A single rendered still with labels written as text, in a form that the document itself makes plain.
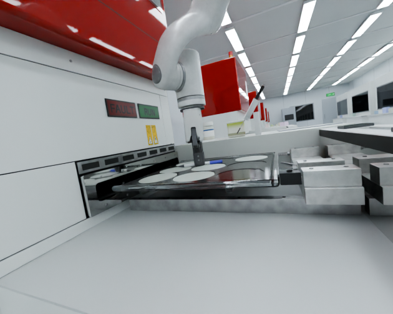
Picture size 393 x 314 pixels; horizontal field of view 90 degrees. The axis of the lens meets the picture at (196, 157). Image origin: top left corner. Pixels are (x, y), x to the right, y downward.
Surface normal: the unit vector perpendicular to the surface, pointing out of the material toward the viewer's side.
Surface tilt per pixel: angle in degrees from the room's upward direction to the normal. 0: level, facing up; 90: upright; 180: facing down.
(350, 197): 90
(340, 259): 0
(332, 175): 90
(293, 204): 90
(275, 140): 90
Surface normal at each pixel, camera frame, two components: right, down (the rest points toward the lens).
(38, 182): 0.92, -0.09
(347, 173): -0.37, 0.15
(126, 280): -0.14, -0.98
